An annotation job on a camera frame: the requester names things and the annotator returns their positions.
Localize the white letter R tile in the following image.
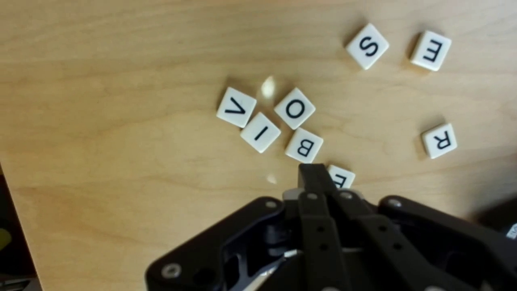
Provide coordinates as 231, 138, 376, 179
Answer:
421, 123, 458, 159

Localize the white letter V tile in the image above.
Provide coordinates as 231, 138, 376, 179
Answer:
216, 87, 257, 129

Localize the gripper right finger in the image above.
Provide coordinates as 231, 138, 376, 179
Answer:
320, 164, 517, 291

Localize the white letter O tile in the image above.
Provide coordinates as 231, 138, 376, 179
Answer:
274, 88, 316, 130

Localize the white letter E tile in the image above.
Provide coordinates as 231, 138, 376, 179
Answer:
326, 164, 356, 189
410, 30, 452, 72

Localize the white letter B tile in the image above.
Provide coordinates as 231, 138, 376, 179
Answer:
285, 128, 324, 164

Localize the white letter S tile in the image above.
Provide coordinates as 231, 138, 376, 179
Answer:
345, 23, 390, 70

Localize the white letter I tile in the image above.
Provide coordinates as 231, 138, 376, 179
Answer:
240, 112, 282, 154

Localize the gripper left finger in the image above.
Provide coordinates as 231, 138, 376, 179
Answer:
145, 163, 349, 291

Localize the black object with white label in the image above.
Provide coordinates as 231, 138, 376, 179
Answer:
476, 201, 517, 241

